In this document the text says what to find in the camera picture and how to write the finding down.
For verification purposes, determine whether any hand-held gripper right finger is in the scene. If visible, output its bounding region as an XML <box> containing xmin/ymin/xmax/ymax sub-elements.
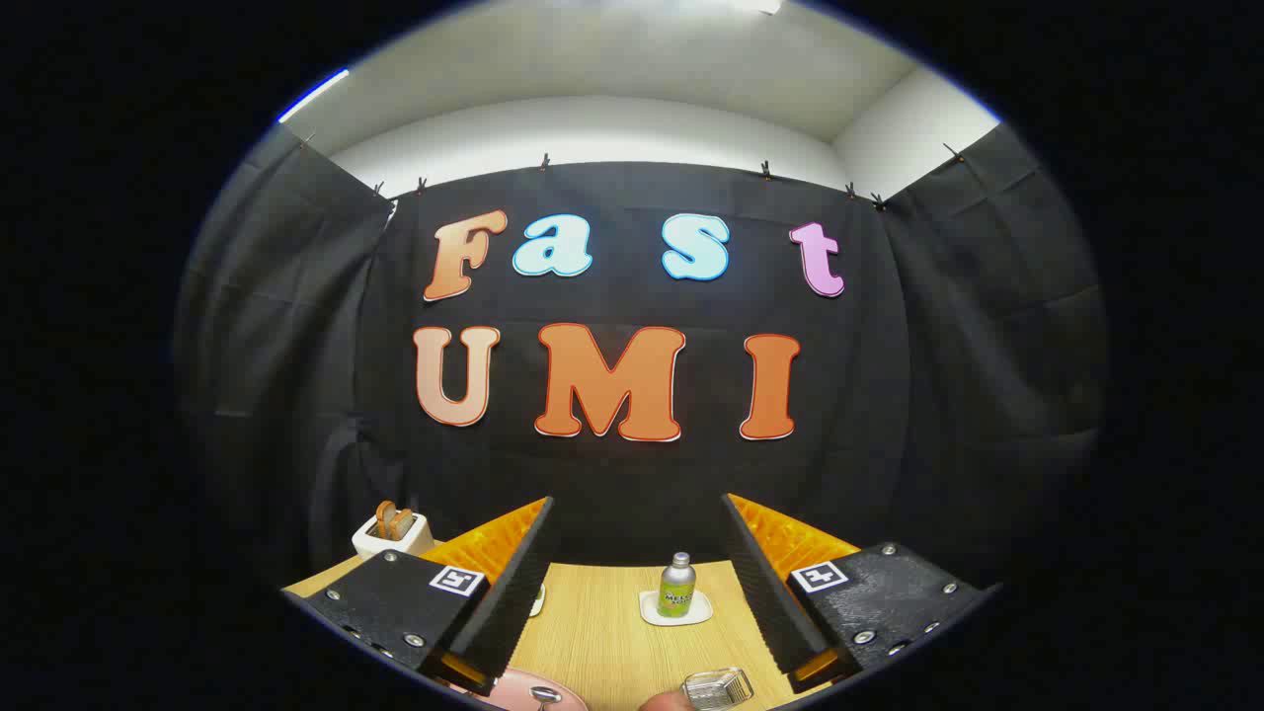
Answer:
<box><xmin>721</xmin><ymin>494</ymin><xmax>1000</xmax><ymax>692</ymax></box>

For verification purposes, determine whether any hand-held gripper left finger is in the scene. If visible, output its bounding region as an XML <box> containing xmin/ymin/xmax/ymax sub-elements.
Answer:
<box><xmin>282</xmin><ymin>496</ymin><xmax>556</xmax><ymax>695</ymax></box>

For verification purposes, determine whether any white square coaster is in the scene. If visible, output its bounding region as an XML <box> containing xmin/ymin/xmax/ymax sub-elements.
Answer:
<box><xmin>638</xmin><ymin>589</ymin><xmax>714</xmax><ymax>628</ymax></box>

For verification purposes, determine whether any green soda bottle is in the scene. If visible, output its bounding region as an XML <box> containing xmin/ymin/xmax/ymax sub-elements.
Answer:
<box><xmin>658</xmin><ymin>552</ymin><xmax>698</xmax><ymax>620</ymax></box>

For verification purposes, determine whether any pink plate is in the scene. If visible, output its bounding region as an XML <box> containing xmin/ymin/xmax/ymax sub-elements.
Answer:
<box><xmin>474</xmin><ymin>669</ymin><xmax>591</xmax><ymax>711</ymax></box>

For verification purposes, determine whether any perforated metal basket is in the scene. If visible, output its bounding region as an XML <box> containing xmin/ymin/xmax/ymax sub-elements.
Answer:
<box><xmin>681</xmin><ymin>668</ymin><xmax>755</xmax><ymax>710</ymax></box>

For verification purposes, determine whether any white toaster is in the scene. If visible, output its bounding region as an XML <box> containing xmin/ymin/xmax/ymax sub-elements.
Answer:
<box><xmin>352</xmin><ymin>511</ymin><xmax>435</xmax><ymax>561</ymax></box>

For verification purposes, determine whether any row of black cloth clips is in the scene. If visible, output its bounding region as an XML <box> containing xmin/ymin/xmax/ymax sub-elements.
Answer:
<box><xmin>296</xmin><ymin>133</ymin><xmax>969</xmax><ymax>213</ymax></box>

